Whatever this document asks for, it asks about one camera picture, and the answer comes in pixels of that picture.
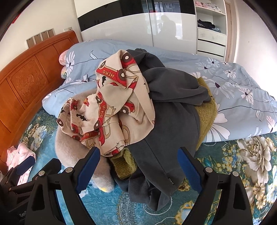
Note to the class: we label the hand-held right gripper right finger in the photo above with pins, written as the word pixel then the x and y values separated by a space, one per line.
pixel 190 171

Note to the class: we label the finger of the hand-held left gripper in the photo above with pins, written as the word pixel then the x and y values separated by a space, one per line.
pixel 24 167
pixel 53 166

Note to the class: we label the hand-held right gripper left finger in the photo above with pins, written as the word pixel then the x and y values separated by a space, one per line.
pixel 88 168

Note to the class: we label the cream fire truck print garment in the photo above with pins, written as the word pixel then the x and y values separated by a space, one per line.
pixel 112 103

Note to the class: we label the dark folded clothes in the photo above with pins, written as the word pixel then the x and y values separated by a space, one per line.
pixel 204 23

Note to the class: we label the pink white folded clothes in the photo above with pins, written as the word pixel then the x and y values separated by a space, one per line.
pixel 207 4

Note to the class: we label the pink dotted garment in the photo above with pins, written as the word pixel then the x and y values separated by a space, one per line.
pixel 19 154

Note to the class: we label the fluffy cream sweater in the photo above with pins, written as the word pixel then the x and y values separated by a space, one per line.
pixel 69 151

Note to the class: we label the dark grey sweatshirt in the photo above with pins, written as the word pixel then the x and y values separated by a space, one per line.
pixel 164 134

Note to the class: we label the teal floral bed blanket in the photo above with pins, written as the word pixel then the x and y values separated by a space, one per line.
pixel 238 164

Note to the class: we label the olive green knitted sweater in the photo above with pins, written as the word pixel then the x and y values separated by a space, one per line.
pixel 207 112

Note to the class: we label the carved wooden headboard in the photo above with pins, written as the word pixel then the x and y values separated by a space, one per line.
pixel 28 82

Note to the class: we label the light blue floral duvet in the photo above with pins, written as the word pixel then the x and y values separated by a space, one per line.
pixel 227 86

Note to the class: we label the colourful patterned pillow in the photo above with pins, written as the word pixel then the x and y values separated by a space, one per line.
pixel 64 72

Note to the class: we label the pink pillow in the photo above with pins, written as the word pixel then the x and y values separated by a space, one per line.
pixel 63 57

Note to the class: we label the white open shelf unit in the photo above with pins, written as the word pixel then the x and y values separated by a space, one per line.
pixel 211 43

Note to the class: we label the light blue folded cloth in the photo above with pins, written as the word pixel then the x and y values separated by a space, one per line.
pixel 216 29

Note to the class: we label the glossy white black wardrobe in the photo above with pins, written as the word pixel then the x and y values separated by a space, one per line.
pixel 121 23

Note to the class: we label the grey wall socket panel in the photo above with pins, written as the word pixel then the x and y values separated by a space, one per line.
pixel 51 32
pixel 37 38
pixel 30 42
pixel 44 34

